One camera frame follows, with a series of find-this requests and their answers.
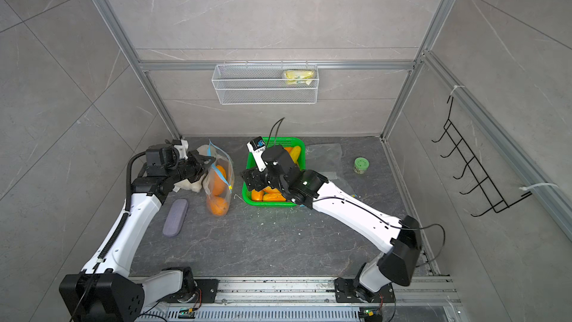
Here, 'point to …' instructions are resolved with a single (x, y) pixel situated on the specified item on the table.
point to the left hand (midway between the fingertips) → (216, 154)
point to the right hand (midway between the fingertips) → (252, 168)
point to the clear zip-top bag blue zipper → (221, 158)
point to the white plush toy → (194, 186)
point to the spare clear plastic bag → (325, 159)
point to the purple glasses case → (174, 218)
